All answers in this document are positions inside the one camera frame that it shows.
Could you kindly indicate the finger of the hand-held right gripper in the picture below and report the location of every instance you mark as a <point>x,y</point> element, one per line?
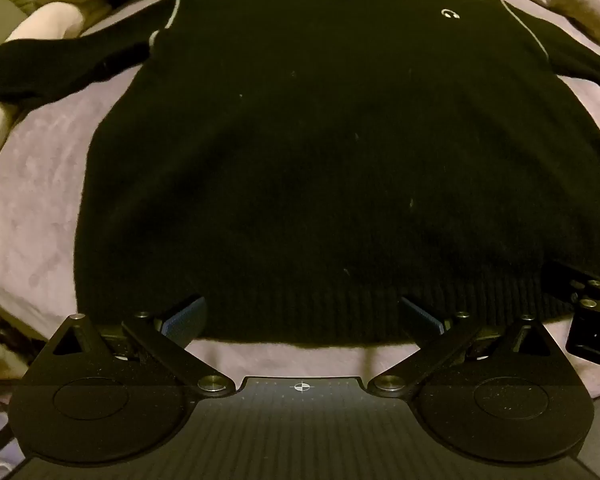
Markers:
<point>587,290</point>

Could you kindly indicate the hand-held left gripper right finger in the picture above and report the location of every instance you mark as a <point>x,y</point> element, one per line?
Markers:
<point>421,316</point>

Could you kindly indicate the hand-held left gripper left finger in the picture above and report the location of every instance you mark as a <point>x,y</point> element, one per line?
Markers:
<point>185,321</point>

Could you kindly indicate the black knit sweater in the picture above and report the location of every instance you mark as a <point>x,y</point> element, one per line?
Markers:
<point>330,160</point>

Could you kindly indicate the white plush toy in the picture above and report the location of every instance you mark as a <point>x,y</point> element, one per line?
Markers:
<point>45,21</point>

